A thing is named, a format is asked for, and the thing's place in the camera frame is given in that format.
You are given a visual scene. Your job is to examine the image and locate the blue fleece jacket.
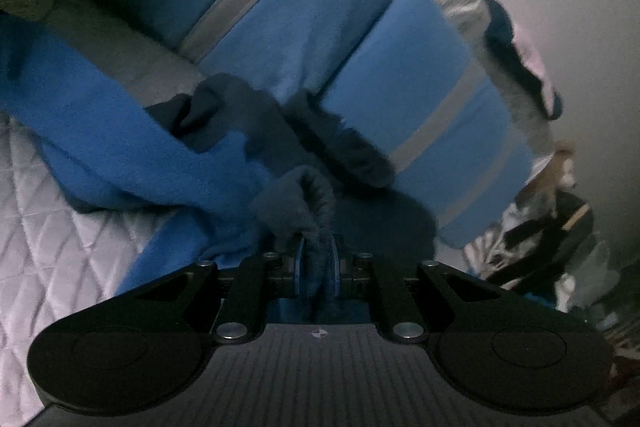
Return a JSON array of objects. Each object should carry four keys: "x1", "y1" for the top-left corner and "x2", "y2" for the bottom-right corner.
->
[{"x1": 1, "y1": 14, "x2": 436, "y2": 323}]

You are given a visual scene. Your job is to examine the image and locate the grey white patterned cloth pile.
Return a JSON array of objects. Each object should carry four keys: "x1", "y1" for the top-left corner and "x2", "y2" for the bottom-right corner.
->
[{"x1": 464, "y1": 156, "x2": 622, "y2": 313}]

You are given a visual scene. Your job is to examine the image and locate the grey quilted bedspread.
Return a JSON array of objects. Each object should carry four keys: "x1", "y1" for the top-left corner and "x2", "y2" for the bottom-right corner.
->
[{"x1": 1, "y1": 0, "x2": 203, "y2": 426}]

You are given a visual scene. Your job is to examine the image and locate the black garment pile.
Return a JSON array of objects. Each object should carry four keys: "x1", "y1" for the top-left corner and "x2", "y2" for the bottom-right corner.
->
[{"x1": 486, "y1": 191, "x2": 594, "y2": 303}]

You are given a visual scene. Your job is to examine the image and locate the brown plush monkey toy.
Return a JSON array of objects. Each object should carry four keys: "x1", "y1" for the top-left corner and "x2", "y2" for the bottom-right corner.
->
[{"x1": 516, "y1": 141, "x2": 577, "y2": 218}]

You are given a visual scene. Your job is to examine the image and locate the right blue striped pillow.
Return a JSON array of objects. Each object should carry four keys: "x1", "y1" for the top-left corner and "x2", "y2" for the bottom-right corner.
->
[{"x1": 322, "y1": 0, "x2": 533, "y2": 248}]

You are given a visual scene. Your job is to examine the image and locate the pink navy folded garment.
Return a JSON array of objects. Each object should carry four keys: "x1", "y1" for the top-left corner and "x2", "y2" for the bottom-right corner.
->
[{"x1": 484, "y1": 0, "x2": 564, "y2": 121}]

